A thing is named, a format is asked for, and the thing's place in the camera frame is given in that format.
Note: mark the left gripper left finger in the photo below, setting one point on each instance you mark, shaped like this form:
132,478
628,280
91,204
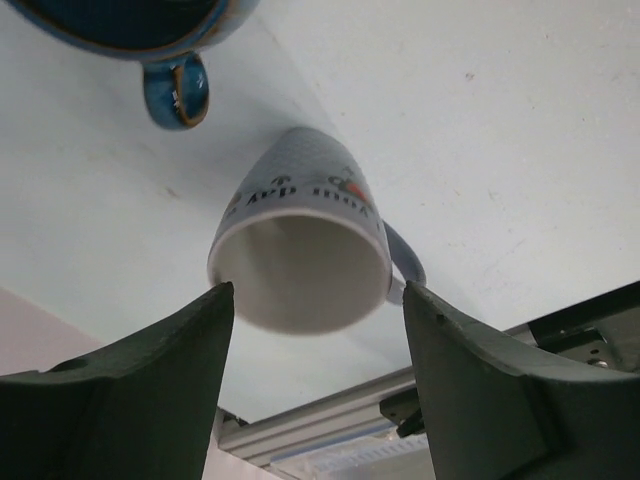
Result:
142,407

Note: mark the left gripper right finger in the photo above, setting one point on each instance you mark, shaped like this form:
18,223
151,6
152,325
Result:
591,431

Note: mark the small blue-grey cup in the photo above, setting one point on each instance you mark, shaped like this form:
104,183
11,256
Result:
303,242

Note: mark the blue mug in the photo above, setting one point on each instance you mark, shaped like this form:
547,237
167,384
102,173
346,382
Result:
164,37

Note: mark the grey cable duct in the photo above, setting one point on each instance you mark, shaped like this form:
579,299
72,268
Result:
372,458

